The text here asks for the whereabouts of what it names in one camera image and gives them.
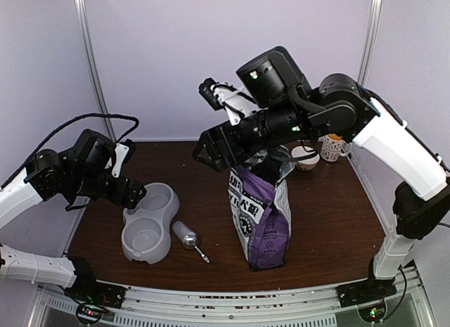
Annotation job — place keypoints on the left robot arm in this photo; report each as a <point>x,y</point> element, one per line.
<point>91,168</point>

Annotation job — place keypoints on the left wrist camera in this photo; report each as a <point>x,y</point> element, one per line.
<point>121,155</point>

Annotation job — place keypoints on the left aluminium corner post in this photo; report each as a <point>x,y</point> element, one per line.
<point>83,20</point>

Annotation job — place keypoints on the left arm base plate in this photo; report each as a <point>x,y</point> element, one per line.
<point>87,288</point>

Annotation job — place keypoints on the metal food scoop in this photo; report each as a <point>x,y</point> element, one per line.
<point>188,238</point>

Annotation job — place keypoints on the right aluminium corner post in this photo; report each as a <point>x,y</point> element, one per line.
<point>372,29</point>

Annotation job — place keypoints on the white ceramic bowl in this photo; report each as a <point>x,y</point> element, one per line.
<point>307,157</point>

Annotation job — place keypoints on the grey double pet bowl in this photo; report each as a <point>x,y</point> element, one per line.
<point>146,234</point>

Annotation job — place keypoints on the patterned mug yellow inside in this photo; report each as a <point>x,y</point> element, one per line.
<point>334,147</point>

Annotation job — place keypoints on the purple puppy food bag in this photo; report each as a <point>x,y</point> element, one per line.
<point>260,209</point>

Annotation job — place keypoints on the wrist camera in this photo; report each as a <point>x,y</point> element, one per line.
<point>223,96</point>
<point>121,155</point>

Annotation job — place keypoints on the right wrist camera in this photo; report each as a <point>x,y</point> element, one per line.
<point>223,96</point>

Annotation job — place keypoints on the aluminium front rail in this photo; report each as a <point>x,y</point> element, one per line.
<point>314,306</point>

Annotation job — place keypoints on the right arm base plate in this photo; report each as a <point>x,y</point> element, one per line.
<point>364,291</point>

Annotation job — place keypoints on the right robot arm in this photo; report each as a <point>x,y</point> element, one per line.
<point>277,105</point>

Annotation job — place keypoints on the aluminium corner post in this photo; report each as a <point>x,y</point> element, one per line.
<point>372,29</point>
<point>83,20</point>

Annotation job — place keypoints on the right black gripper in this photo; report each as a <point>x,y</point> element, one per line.
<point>215,137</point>

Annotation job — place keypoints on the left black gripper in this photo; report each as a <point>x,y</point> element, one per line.
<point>118,195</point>

